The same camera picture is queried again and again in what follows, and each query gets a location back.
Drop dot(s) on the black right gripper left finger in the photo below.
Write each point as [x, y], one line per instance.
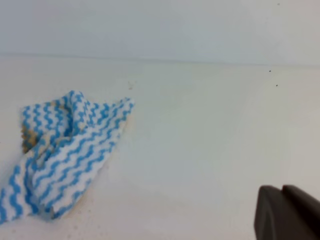
[277, 219]

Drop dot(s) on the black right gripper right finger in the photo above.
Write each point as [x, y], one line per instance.
[306, 205]

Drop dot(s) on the blue white striped rag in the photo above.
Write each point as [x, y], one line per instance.
[66, 142]

